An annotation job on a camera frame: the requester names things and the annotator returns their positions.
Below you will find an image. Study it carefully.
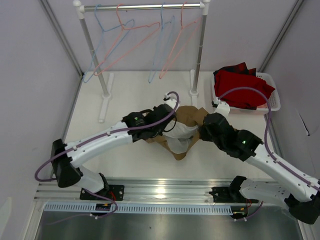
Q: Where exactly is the tan brown skirt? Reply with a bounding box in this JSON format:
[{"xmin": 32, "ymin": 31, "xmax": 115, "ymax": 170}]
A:
[{"xmin": 146, "ymin": 105, "xmax": 210, "ymax": 161}]

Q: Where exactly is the pink wire hanger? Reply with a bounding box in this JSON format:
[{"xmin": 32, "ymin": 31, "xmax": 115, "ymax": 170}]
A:
[
  {"xmin": 92, "ymin": 3, "xmax": 162, "ymax": 77},
  {"xmin": 159, "ymin": 1, "xmax": 202, "ymax": 79}
]

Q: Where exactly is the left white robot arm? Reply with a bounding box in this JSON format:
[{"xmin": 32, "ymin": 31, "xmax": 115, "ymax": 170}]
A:
[{"xmin": 51, "ymin": 103, "xmax": 176, "ymax": 200}]

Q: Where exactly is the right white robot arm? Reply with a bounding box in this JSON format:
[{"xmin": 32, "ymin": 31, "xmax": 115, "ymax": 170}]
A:
[{"xmin": 199, "ymin": 113, "xmax": 320, "ymax": 225}]

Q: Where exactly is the red folded garment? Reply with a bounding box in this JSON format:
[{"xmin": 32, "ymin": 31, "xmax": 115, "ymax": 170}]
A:
[{"xmin": 213, "ymin": 62, "xmax": 275, "ymax": 110}]

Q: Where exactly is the white plastic basket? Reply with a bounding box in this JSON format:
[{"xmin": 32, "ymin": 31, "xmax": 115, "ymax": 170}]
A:
[{"xmin": 210, "ymin": 72, "xmax": 281, "ymax": 115}]

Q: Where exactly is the metal clothes rack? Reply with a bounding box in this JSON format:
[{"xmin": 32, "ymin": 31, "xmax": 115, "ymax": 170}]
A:
[{"xmin": 72, "ymin": 0, "xmax": 210, "ymax": 123}]

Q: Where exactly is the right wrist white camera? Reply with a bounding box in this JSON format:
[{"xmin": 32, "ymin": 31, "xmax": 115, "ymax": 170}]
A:
[{"xmin": 212, "ymin": 98, "xmax": 231, "ymax": 118}]

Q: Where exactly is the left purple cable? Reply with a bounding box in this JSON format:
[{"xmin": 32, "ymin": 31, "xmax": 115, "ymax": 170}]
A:
[{"xmin": 34, "ymin": 91, "xmax": 181, "ymax": 226}]

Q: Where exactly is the purple cable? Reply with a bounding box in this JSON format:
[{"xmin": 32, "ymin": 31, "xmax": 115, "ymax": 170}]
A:
[
  {"xmin": 213, "ymin": 86, "xmax": 320, "ymax": 222},
  {"xmin": 34, "ymin": 91, "xmax": 181, "ymax": 226}
]

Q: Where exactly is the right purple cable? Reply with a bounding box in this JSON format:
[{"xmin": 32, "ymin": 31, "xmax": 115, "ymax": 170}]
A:
[{"xmin": 213, "ymin": 86, "xmax": 320, "ymax": 222}]

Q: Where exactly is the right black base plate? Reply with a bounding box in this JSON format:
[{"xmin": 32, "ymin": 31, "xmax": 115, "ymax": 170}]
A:
[{"xmin": 208, "ymin": 186, "xmax": 249, "ymax": 204}]

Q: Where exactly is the aluminium mounting rail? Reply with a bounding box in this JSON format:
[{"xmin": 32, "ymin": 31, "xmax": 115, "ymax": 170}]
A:
[{"xmin": 34, "ymin": 178, "xmax": 232, "ymax": 205}]

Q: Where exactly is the white slotted cable duct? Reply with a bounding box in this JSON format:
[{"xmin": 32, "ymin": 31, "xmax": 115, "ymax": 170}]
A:
[{"xmin": 44, "ymin": 201, "xmax": 233, "ymax": 216}]

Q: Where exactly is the right blue wire hanger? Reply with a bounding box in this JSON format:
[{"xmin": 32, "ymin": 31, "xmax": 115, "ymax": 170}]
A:
[{"xmin": 148, "ymin": 2, "xmax": 176, "ymax": 84}]

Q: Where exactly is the blue wire hanger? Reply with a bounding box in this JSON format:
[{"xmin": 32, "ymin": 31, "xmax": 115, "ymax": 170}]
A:
[
  {"xmin": 82, "ymin": 4, "xmax": 136, "ymax": 83},
  {"xmin": 148, "ymin": 2, "xmax": 176, "ymax": 84}
]

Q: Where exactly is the leftmost blue wire hanger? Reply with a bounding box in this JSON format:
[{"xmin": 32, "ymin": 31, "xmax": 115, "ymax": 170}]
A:
[{"xmin": 82, "ymin": 4, "xmax": 136, "ymax": 83}]

